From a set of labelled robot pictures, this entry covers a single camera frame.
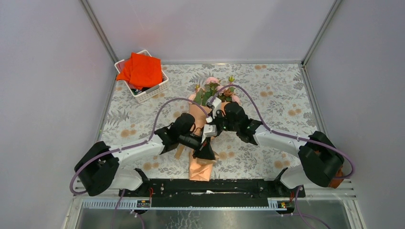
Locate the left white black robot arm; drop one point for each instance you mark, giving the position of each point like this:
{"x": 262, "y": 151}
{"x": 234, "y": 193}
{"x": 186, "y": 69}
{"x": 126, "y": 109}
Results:
{"x": 103, "y": 167}

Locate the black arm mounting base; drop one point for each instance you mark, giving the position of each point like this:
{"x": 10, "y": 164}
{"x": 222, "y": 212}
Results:
{"x": 214, "y": 193}

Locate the orange cloth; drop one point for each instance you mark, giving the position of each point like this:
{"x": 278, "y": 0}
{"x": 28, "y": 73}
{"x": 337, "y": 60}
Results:
{"x": 141, "y": 71}

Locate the pink fake flower bouquet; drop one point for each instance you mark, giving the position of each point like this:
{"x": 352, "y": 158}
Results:
{"x": 213, "y": 88}

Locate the brown cloth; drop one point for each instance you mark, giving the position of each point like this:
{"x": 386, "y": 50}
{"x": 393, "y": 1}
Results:
{"x": 336, "y": 182}

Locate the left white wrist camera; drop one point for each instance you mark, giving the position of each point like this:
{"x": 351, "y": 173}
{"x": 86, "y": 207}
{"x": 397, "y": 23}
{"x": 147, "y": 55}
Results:
{"x": 209, "y": 130}

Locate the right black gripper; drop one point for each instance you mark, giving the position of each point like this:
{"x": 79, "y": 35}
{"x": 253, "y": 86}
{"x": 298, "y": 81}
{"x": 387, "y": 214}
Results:
{"x": 218, "y": 114}

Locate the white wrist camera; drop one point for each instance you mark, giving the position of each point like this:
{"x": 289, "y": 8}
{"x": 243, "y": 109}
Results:
{"x": 209, "y": 130}
{"x": 214, "y": 103}

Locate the floral patterned table mat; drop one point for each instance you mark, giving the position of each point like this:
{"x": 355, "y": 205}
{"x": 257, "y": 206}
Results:
{"x": 275, "y": 90}

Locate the tan ribbon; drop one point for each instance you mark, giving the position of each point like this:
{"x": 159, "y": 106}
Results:
{"x": 180, "y": 149}

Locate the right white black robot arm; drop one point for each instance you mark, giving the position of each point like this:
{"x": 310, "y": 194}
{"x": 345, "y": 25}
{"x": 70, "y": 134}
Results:
{"x": 319, "y": 162}

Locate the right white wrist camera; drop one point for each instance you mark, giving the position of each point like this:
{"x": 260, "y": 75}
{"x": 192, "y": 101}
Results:
{"x": 214, "y": 103}

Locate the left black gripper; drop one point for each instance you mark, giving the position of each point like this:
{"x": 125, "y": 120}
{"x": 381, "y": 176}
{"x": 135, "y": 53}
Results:
{"x": 206, "y": 152}

